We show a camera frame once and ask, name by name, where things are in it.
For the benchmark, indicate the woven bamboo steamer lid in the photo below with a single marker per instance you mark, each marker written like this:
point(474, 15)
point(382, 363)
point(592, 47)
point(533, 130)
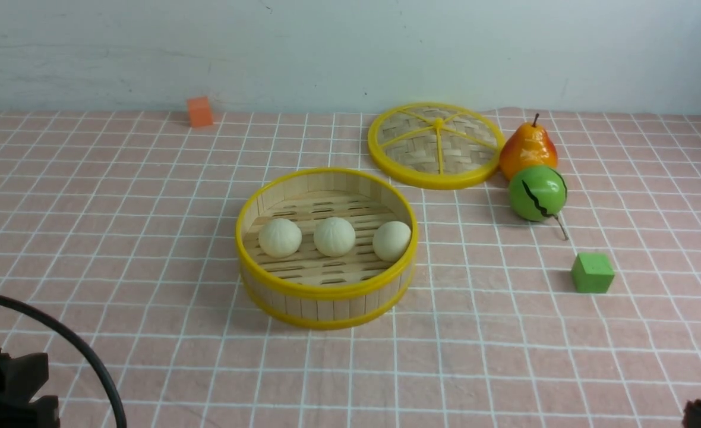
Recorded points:
point(435, 146)

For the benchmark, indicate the pink grid tablecloth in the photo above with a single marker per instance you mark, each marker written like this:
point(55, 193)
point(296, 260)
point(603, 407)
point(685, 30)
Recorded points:
point(121, 225)

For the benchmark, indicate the orange foam cube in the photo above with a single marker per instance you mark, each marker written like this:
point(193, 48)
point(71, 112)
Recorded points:
point(200, 113)

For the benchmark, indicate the white steamed bun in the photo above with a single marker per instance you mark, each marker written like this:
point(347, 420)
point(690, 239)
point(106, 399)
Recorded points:
point(280, 238)
point(334, 237)
point(391, 240)

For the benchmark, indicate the bamboo steamer tray yellow rim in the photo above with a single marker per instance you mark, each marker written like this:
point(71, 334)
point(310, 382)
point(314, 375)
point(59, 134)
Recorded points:
point(307, 288)

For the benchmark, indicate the green toy watermelon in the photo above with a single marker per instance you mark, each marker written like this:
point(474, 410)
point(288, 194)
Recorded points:
point(539, 193)

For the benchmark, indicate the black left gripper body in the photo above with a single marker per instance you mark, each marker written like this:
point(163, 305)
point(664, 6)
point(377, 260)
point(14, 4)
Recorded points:
point(20, 380)

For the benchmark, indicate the orange toy pear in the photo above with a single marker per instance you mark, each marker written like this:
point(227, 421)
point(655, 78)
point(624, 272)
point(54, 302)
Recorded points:
point(529, 146)

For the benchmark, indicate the green foam cube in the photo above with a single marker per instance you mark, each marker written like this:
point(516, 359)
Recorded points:
point(592, 273)

